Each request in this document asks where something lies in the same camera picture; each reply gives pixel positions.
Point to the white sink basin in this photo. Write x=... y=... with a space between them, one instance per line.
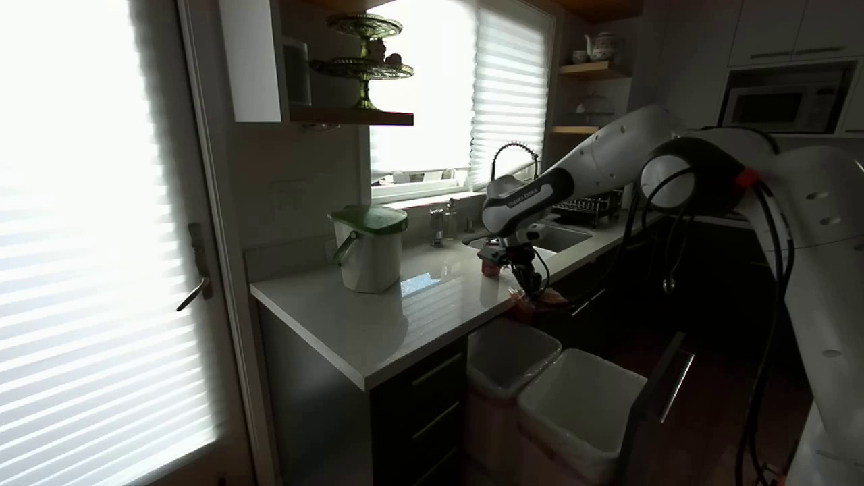
x=562 y=240

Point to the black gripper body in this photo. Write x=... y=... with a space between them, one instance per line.
x=515 y=253

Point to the door with white blinds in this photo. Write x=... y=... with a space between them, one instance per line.
x=91 y=245

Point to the chrome soap dispenser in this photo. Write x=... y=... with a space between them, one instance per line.
x=445 y=219

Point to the tiered cake stand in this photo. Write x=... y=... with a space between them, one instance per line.
x=366 y=64

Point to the white compost bin green lid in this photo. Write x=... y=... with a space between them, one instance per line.
x=372 y=253

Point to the chrome gooseneck faucet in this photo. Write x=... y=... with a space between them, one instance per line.
x=515 y=147

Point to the wooden corner shelf with teapot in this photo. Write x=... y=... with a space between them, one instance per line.
x=584 y=70

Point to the wooden corner shelf with dishes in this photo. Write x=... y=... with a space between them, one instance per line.
x=576 y=130

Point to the white waste bin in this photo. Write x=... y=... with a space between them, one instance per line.
x=510 y=361
x=581 y=408

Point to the built-in microwave oven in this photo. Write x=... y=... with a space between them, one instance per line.
x=785 y=105

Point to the dark counter base cabinet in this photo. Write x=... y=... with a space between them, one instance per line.
x=414 y=422

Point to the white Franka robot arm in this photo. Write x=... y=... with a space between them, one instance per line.
x=612 y=159

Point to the dark pull-out drawer front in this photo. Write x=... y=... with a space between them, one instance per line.
x=663 y=406

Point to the white upper cabinets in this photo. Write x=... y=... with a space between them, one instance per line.
x=793 y=32

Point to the dark dish rack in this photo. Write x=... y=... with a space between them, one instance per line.
x=589 y=209

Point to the bright kitchen window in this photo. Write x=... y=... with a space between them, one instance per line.
x=449 y=90

